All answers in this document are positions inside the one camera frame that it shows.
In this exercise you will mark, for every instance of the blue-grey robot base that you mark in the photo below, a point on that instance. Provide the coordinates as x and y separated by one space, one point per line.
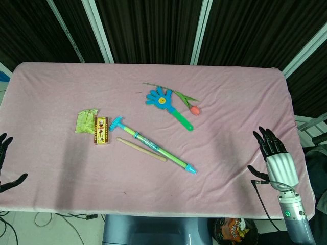
153 229

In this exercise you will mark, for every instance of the white partition frame post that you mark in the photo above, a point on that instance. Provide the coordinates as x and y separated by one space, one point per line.
201 30
98 30
66 30
304 51

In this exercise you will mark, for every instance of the yellow and red cardboard box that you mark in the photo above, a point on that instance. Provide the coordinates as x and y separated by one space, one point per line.
102 130

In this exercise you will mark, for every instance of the black bin with wrappers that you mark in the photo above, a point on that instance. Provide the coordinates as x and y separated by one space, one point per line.
230 231

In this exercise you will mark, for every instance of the metal rack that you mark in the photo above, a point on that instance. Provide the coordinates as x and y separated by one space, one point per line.
310 125

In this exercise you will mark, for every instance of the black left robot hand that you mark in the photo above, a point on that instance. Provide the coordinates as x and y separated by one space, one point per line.
3 150

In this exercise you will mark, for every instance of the dark chair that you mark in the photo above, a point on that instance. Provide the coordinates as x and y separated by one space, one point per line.
316 168

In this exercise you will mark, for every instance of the green blue toy water pump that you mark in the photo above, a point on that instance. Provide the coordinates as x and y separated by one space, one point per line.
153 146

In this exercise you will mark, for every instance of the artificial tulip with green stem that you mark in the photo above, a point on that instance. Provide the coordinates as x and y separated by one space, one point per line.
195 110

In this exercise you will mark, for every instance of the green crumpled packet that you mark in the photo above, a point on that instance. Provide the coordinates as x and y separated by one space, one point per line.
84 121

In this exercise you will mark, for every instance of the wooden drumstick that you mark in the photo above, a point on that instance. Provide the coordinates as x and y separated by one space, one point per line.
138 148

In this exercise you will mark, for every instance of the silver and grey right robot arm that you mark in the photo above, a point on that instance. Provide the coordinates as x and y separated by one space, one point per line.
293 211

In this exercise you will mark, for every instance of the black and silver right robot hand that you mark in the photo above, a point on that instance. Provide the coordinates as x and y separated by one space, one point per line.
281 166

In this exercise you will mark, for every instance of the pink fleece table cloth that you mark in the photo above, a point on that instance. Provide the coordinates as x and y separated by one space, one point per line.
178 183

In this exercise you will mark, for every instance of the blue and green hand clapper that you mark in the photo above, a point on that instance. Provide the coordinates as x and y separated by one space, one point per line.
161 99

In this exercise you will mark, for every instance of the dark partition panel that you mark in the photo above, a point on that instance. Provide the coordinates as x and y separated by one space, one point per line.
25 25
153 30
255 30

